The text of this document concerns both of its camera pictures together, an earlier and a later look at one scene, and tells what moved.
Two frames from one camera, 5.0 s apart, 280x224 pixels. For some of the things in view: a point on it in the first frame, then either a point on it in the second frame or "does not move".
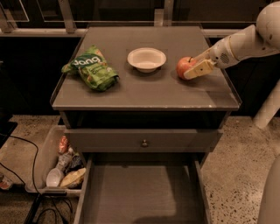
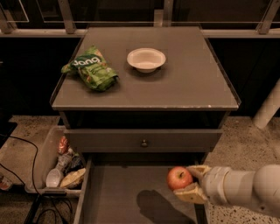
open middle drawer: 143,188 does not move
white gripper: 220,53 -> 215,184
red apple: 183,65 -> 178,177
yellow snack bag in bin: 73,179 does not move
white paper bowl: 146,59 does not move
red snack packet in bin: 64,144 does not move
